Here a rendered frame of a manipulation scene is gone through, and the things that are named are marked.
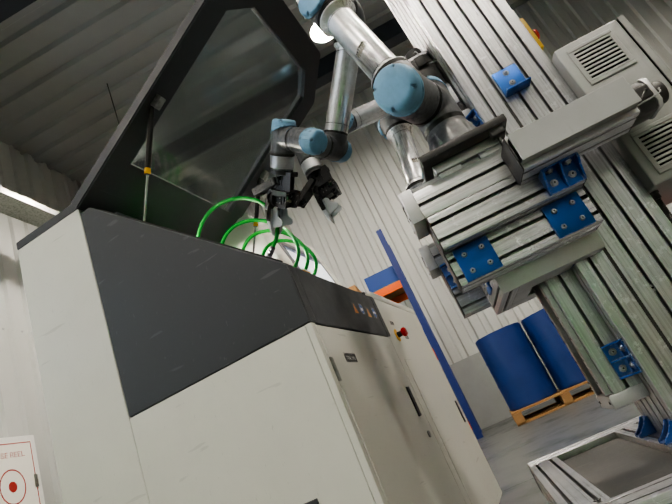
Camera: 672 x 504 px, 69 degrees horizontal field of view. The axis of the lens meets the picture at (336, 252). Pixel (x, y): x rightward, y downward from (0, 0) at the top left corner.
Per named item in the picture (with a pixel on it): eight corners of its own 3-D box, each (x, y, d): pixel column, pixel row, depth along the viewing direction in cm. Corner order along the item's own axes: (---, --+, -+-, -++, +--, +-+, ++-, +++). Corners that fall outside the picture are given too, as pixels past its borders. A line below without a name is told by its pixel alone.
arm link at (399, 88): (451, 98, 124) (344, -14, 148) (422, 81, 113) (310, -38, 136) (419, 135, 130) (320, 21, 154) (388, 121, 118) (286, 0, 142)
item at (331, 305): (317, 323, 121) (294, 266, 126) (302, 330, 122) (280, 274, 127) (388, 335, 177) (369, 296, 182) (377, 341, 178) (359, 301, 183)
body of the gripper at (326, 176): (335, 188, 171) (322, 161, 175) (314, 201, 173) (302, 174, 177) (343, 195, 178) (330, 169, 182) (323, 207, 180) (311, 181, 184)
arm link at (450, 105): (471, 117, 133) (448, 80, 138) (449, 104, 123) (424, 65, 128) (437, 145, 140) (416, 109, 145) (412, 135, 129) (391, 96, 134)
